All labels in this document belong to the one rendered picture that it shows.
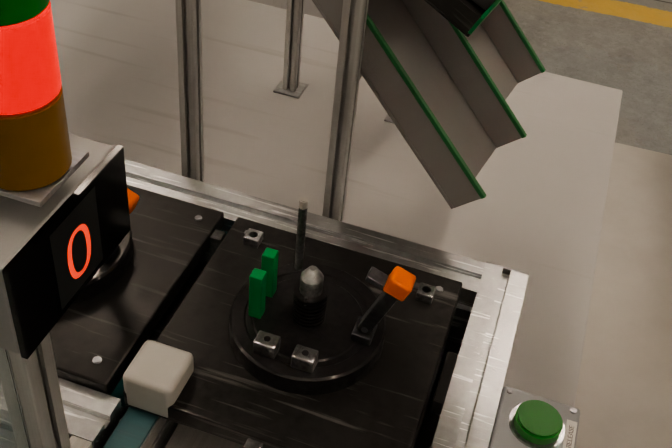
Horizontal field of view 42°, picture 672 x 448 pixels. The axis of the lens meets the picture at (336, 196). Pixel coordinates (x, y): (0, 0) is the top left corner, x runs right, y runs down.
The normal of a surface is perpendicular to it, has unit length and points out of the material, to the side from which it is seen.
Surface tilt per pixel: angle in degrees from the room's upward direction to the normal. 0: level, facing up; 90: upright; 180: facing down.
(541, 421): 0
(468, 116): 45
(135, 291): 0
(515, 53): 90
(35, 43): 90
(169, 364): 0
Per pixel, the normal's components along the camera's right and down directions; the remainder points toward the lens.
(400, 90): -0.47, 0.54
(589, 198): 0.08, -0.76
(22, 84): 0.53, 0.58
